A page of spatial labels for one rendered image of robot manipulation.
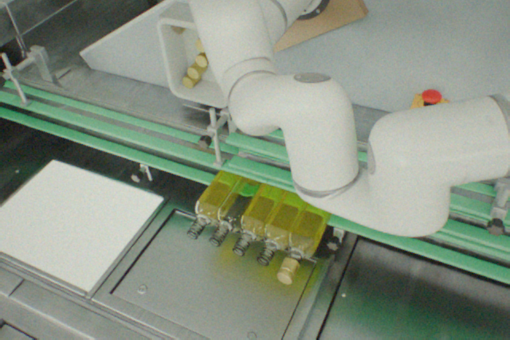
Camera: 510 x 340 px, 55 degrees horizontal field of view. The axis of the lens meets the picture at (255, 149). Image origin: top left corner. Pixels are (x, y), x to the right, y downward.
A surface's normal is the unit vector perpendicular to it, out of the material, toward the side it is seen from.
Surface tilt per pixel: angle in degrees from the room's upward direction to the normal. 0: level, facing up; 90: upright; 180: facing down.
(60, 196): 90
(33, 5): 90
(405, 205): 12
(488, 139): 47
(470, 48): 0
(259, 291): 90
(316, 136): 23
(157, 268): 90
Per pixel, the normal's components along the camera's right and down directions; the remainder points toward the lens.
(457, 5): -0.43, 0.63
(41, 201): -0.06, -0.73
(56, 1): 0.90, 0.26
